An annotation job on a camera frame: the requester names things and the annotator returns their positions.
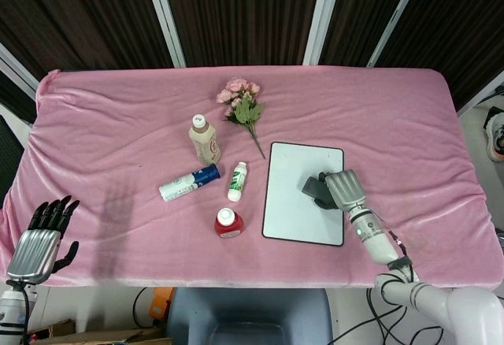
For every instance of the orange object under table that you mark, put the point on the orange object under table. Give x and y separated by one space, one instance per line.
161 303

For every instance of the blue grey chair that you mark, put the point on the blue grey chair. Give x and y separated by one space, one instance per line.
244 313

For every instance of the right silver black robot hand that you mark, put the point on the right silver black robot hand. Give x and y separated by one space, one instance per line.
346 187

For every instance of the pink artificial flower bouquet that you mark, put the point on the pink artificial flower bouquet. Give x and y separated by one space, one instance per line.
244 110

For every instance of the brown cardboard box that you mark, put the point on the brown cardboard box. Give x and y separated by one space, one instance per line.
78 335

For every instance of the white board black frame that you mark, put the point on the white board black frame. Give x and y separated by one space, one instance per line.
291 211

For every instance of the red ketchup bottle white cap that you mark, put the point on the red ketchup bottle white cap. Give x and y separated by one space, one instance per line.
229 225

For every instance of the dark grey whiteboard eraser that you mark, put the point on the dark grey whiteboard eraser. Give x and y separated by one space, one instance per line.
313 187

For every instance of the milk tea bottle white cap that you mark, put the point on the milk tea bottle white cap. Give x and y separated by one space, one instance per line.
206 146

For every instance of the pink velvet table cloth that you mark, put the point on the pink velvet table cloth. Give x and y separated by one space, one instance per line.
118 124

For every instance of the white partition frame post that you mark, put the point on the white partition frame post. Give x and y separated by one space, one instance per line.
480 99
19 73
325 14
167 18
395 14

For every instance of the black white orange sneaker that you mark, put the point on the black white orange sneaker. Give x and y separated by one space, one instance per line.
496 132

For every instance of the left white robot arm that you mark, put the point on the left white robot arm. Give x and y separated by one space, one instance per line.
10 313

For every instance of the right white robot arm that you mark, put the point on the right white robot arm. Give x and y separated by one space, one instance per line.
378 242

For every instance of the small white green bottle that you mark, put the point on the small white green bottle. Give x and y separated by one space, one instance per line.
237 181

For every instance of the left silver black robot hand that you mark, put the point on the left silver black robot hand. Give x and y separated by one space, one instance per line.
31 254

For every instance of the white bottle with blue end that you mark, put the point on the white bottle with blue end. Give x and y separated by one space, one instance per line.
185 183

